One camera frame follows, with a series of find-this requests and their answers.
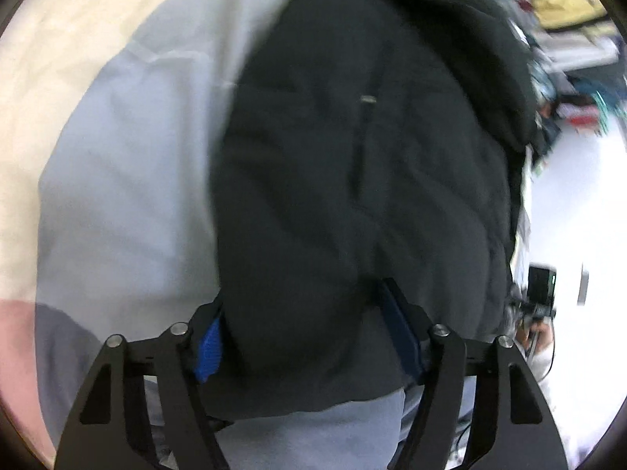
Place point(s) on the black puffer jacket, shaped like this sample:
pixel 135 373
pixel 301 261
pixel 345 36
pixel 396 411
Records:
pixel 352 181

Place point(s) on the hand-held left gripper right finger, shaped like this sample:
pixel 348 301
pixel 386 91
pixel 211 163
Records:
pixel 399 333

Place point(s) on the green sock drying hanger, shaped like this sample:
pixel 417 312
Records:
pixel 605 110

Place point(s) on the person's right hand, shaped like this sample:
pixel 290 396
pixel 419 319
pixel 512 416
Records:
pixel 531 335

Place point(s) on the pastel patchwork bed quilt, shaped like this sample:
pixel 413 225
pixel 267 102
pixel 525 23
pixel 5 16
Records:
pixel 127 181

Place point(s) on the person's right forearm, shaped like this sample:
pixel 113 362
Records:
pixel 542 362

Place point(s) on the hanging yellow fleece jacket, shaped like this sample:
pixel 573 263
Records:
pixel 568 5

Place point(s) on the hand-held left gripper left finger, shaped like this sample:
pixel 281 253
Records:
pixel 210 347

